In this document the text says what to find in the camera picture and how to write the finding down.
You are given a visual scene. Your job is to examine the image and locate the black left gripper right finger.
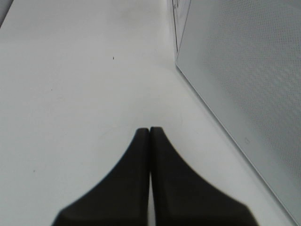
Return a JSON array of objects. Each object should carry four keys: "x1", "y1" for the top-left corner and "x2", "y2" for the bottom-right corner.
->
[{"x1": 150, "y1": 127, "x2": 258, "y2": 226}]

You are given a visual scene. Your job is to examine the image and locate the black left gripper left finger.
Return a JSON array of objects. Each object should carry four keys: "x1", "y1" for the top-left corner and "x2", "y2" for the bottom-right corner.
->
[{"x1": 53, "y1": 128, "x2": 150, "y2": 226}]

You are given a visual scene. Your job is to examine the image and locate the white microwave door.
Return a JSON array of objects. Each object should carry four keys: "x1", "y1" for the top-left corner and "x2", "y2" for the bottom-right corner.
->
[{"x1": 175, "y1": 0, "x2": 301, "y2": 225}]

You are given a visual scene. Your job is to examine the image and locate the white microwave oven body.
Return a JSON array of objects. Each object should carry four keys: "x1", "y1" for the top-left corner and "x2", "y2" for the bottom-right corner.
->
[{"x1": 167, "y1": 0, "x2": 191, "y2": 53}]

